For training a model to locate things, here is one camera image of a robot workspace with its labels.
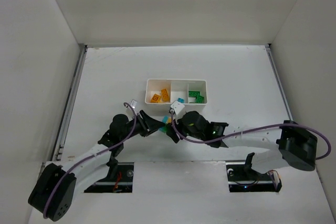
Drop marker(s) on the yellow curved lego brick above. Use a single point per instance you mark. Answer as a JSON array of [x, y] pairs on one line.
[[156, 98]]

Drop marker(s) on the multicolor lego cluster with frog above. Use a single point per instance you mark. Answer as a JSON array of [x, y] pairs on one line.
[[166, 120]]

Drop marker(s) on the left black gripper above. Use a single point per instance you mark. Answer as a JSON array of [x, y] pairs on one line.
[[144, 123]]

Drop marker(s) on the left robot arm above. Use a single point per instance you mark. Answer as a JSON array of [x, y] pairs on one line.
[[57, 186]]

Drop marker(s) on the white three-compartment tray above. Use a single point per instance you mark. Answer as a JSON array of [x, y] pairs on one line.
[[177, 88]]

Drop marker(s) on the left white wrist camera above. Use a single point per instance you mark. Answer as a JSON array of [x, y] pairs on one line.
[[131, 106]]

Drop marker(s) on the blue square lego brick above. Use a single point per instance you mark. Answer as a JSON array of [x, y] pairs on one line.
[[181, 100]]

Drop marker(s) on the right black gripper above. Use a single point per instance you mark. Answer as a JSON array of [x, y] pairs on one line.
[[179, 127]]

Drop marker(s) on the small green yellow lego piece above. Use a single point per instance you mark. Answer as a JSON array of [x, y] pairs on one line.
[[199, 99]]

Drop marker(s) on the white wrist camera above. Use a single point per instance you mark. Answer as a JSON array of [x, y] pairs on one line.
[[131, 106], [177, 108]]

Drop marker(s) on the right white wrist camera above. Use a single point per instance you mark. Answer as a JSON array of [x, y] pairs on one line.
[[177, 108]]

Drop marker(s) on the green lego plate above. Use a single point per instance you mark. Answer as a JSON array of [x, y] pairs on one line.
[[194, 93]]

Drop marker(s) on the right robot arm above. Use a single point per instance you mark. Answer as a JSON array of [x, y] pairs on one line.
[[286, 144]]

